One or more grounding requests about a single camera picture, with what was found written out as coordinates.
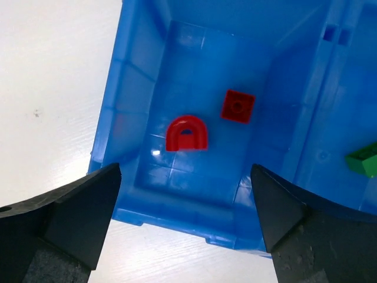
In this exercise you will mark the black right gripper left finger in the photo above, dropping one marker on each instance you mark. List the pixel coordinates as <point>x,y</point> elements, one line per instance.
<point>58,236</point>

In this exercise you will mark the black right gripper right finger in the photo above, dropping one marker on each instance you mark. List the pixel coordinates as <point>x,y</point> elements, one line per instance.
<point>310,238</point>

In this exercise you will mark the red arch lego piece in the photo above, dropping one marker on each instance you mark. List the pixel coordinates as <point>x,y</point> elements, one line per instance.
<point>187,132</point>

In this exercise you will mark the green lego brick in bin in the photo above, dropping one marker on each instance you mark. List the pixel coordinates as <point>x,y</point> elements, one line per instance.
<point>363,161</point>

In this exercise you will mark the red square lego brick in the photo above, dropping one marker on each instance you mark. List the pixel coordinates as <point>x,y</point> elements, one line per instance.
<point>238,106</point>

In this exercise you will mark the blue plastic sorting bin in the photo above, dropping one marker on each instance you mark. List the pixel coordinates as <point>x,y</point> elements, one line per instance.
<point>311,66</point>

